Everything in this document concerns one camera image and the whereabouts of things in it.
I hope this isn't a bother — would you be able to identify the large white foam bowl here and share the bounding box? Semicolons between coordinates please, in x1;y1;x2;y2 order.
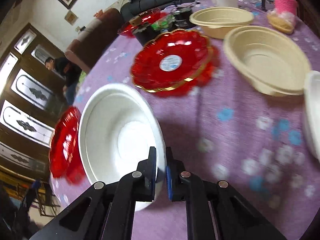
78;83;167;197

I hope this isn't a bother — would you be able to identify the red gold-rimmed flower plate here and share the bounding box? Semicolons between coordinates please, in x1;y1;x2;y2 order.
131;29;218;96

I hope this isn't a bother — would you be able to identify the cream plastic bowl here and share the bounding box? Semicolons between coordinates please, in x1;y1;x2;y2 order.
189;7;254;40
223;25;311;96

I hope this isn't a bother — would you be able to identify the small white foam bowl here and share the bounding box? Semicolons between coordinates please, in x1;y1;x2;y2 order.
303;70;319;160

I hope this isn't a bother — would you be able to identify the red plate at table edge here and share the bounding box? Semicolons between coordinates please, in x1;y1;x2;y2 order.
49;106;85;184

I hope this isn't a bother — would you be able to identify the purple floral tablecloth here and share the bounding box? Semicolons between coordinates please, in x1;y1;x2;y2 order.
74;36;319;239

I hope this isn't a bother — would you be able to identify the seated man in black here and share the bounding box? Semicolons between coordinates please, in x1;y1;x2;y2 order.
44;56;82;106

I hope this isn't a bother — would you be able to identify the wooden glass door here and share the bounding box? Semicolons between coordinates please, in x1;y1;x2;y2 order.
1;24;67;181

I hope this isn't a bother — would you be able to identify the dark mug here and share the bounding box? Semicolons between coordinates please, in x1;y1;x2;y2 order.
132;23;161;46

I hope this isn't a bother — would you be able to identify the green packet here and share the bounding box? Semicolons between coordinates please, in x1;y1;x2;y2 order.
151;14;175;32

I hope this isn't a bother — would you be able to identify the brown armchair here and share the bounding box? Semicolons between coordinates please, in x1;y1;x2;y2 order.
65;8;124;74

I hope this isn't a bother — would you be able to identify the far red plate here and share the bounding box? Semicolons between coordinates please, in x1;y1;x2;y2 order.
118;8;167;37

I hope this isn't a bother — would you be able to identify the black round tin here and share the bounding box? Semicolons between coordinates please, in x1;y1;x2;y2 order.
172;7;196;29

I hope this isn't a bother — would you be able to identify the bagged snack bowl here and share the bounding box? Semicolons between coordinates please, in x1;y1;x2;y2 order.
267;9;296;35

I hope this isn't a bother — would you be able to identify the small wall plaque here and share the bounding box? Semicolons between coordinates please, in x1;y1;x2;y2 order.
64;10;78;25

